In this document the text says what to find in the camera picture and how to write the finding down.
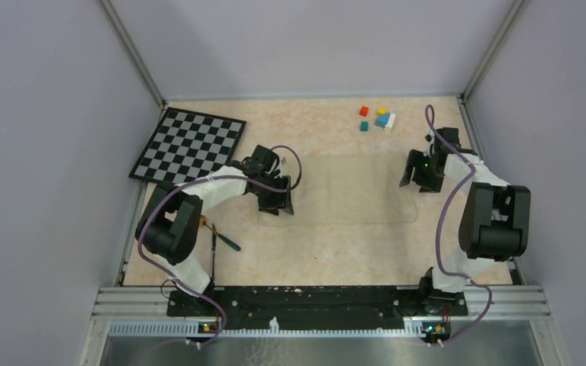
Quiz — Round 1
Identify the white block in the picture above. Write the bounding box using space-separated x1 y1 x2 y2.
384 113 396 130

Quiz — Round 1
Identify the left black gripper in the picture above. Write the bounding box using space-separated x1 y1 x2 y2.
251 173 294 216

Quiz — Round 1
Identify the blue block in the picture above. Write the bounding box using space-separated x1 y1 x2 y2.
375 113 388 129

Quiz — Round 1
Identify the beige cloth napkin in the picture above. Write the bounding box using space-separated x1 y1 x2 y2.
257 152 418 226

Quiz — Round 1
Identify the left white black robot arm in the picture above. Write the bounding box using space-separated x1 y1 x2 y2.
135 145 302 315

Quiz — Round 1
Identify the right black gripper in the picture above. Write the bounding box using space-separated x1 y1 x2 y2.
399 149 443 194

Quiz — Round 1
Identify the black grey checkerboard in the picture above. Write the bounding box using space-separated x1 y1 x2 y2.
129 107 246 184

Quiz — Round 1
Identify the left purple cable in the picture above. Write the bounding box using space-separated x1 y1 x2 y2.
136 145 303 349

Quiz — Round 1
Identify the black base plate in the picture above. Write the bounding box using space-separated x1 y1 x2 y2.
166 285 468 332

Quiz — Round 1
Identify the red cube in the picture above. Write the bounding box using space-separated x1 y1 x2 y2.
359 106 369 117

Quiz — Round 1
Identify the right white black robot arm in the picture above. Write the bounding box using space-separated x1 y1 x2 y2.
399 127 531 314

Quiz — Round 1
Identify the aluminium frame rail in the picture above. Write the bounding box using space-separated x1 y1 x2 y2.
79 284 570 365

